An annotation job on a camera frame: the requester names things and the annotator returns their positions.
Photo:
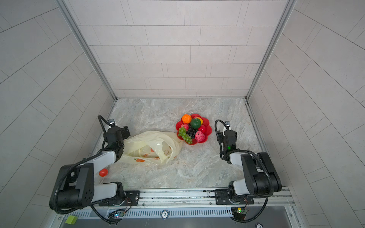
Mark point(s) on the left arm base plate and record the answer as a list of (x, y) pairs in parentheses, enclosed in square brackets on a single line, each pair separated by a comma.
[(129, 199)]

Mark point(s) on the green block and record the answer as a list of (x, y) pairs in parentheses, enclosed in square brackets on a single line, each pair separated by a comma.
[(71, 220)]

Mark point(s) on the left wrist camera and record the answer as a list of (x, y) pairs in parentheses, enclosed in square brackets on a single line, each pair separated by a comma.
[(111, 122)]

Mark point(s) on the green grape bunch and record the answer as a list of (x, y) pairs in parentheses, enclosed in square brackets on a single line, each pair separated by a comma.
[(184, 135)]

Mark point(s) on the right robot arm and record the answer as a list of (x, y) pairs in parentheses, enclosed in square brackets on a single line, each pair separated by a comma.
[(260, 176)]

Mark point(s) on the orange tangerine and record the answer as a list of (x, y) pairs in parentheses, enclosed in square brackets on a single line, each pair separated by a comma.
[(186, 119)]

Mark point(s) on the cream plastic fruit bag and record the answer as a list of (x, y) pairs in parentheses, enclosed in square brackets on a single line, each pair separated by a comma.
[(153, 147)]

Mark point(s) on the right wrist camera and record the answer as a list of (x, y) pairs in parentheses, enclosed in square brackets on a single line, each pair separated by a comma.
[(227, 125)]

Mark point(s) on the yellow red mango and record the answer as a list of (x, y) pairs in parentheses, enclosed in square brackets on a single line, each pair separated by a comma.
[(199, 118)]

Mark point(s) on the aluminium mounting rail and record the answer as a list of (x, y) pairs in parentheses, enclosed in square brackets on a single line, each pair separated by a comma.
[(177, 200)]

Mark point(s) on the pink dragon fruit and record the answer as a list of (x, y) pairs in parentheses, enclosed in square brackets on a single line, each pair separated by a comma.
[(199, 136)]

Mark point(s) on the black grape bunch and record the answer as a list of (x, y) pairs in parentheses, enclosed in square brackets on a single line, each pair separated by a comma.
[(192, 132)]

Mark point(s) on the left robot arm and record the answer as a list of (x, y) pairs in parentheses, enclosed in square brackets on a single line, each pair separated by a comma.
[(75, 187)]

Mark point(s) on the circuit board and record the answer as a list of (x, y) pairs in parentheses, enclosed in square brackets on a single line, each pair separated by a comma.
[(119, 214), (239, 213)]

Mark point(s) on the small red object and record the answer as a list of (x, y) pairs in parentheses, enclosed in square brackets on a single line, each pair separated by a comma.
[(104, 172)]

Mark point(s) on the pink strawberry fruit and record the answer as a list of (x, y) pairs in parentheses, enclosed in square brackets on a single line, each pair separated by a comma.
[(185, 126)]

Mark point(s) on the red flower-shaped plate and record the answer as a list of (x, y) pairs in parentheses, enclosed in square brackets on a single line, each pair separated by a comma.
[(206, 123)]

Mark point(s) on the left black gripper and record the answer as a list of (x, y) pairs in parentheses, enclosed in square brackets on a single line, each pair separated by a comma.
[(125, 133)]

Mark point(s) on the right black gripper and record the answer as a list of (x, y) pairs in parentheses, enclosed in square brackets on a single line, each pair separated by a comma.
[(220, 136)]

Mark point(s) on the left circuit board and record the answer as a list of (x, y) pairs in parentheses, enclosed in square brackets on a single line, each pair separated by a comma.
[(119, 214)]

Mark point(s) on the right circuit board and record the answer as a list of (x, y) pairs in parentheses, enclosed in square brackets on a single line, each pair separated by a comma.
[(239, 213)]

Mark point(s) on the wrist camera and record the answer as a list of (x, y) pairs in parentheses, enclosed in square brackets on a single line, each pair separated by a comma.
[(111, 122), (227, 125)]

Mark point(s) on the green round fruit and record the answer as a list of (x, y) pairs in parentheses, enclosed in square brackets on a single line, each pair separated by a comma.
[(195, 123)]

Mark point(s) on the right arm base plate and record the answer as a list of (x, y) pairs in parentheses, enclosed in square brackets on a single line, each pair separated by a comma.
[(228, 197)]

